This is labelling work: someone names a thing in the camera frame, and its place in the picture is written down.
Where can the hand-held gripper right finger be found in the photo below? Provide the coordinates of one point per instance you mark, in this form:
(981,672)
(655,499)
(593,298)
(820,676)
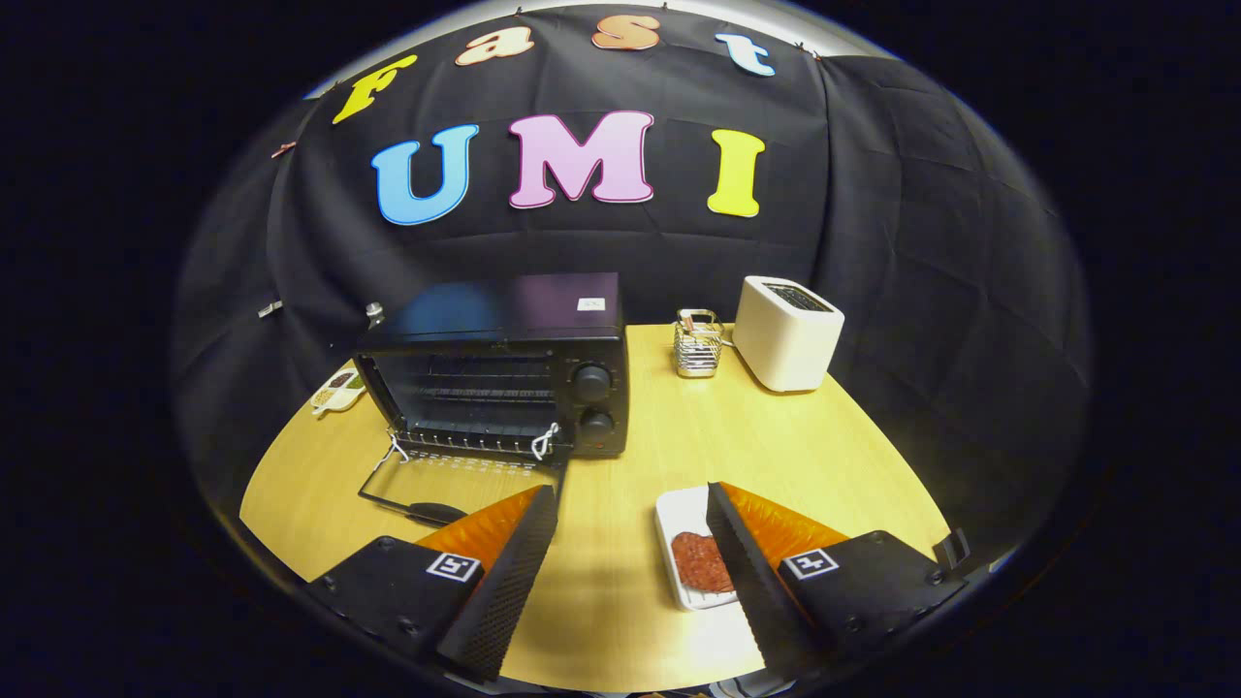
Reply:
(761,591)

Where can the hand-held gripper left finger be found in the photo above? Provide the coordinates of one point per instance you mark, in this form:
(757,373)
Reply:
(504,591)

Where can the red meat slice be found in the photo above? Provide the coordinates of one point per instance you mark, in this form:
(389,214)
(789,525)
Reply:
(698,562)

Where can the black toaster oven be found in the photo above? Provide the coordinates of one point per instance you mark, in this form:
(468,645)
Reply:
(543,310)

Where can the white bread toaster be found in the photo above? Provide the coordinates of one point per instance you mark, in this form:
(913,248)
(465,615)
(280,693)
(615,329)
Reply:
(785,339)

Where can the white rectangular plate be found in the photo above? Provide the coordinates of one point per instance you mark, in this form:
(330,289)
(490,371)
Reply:
(679,509)

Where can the divided spice dish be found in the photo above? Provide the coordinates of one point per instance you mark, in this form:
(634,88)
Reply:
(334,393)

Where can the clear water bottle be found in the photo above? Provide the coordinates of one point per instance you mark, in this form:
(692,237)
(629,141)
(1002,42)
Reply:
(374,314)

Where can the black backdrop cloth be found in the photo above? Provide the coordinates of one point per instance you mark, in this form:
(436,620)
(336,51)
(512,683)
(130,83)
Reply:
(601,242)

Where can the silver cloth clip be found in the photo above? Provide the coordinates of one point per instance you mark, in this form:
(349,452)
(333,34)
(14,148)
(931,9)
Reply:
(270,308)

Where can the pink cloth clip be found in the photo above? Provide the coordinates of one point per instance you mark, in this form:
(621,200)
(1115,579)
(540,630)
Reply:
(283,148)

